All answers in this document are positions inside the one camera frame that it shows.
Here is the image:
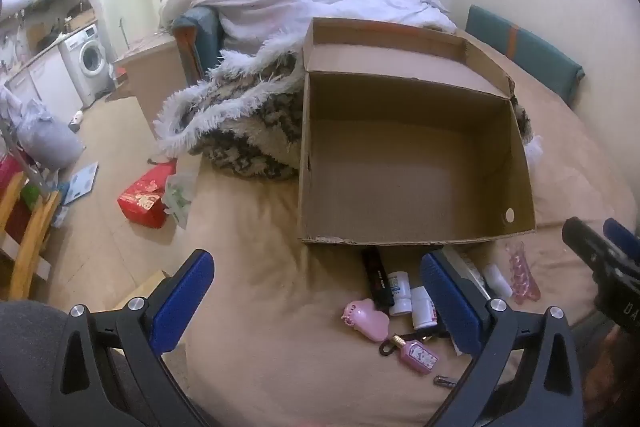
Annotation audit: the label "grey bag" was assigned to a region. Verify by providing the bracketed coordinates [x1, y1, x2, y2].
[17, 99, 86, 170]

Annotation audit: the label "small white tube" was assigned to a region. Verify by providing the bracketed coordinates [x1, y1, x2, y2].
[482, 263, 515, 301]

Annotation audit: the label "yellow wooden chair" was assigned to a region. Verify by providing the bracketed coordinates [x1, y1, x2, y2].
[0, 171, 62, 304]

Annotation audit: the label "white remote control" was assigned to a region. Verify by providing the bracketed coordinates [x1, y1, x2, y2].
[440, 247, 494, 304]

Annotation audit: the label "green and white plastic bag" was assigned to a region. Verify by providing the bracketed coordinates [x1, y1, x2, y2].
[162, 171, 199, 231]

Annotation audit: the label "black rectangular bottle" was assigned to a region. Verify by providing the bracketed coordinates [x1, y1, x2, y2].
[361, 246, 396, 314]

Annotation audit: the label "pink perfume bottle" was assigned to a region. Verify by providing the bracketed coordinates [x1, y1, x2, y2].
[391, 333, 440, 376]

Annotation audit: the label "pink foot-shaped case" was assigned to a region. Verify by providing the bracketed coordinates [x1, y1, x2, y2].
[341, 297, 390, 344]

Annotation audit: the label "red gift box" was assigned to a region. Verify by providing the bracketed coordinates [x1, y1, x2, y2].
[117, 160, 179, 230]

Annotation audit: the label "flat cardboard piece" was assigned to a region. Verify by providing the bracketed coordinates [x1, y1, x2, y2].
[112, 269, 172, 314]

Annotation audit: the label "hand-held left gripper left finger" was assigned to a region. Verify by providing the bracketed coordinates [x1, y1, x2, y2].
[59, 249, 216, 427]

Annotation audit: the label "teal footboard cushion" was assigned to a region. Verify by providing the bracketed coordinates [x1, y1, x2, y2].
[172, 6, 226, 86]

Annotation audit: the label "white counter cabinet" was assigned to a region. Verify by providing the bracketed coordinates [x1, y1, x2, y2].
[4, 51, 84, 120]

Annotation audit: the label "white pill bottle blue label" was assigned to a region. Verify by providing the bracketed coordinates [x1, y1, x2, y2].
[387, 271, 414, 317]

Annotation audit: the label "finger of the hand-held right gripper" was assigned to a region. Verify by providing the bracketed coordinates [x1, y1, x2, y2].
[561, 216, 622, 281]
[602, 217, 640, 274]

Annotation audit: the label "pink toe separator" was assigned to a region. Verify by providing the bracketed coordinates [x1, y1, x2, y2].
[505, 241, 542, 306]

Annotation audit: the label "white washing machine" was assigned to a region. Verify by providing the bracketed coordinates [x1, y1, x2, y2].
[58, 24, 114, 108]

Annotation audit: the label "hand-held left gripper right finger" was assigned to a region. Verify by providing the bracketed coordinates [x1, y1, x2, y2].
[420, 251, 587, 427]

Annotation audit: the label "cardboard box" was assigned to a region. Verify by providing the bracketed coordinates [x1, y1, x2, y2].
[297, 17, 537, 246]

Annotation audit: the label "bathroom scale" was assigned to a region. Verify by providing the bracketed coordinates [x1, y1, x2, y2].
[58, 161, 100, 206]

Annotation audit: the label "teal headboard cushion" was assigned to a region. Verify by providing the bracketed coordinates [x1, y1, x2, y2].
[464, 4, 585, 108]

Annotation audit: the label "fuzzy patterned blanket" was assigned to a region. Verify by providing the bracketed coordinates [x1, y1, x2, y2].
[152, 34, 544, 182]

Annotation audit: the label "wooden side cabinet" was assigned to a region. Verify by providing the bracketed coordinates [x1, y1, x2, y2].
[112, 32, 194, 140]

